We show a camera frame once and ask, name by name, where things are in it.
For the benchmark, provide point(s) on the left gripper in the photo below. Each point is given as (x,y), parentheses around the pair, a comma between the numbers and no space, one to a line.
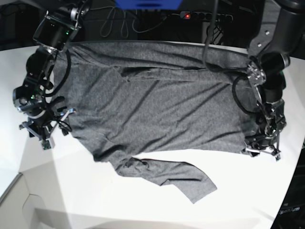
(257,144)

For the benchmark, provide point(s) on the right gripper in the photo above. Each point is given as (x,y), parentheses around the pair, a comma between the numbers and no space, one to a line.
(42,126)

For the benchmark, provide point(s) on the grey t-shirt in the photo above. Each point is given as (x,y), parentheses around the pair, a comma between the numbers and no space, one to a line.
(140,97)

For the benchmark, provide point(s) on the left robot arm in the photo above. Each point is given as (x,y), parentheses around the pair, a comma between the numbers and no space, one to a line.
(282,24)

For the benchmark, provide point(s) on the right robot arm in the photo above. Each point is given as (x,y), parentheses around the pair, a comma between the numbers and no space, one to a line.
(36,97)

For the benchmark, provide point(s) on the white chair at table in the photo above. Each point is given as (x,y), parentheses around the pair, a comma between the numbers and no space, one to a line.
(23,208)

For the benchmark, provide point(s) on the blue box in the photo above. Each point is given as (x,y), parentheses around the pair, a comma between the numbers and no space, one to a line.
(148,4)

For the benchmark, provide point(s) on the black power strip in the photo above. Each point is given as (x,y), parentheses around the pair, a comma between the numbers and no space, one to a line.
(205,16)

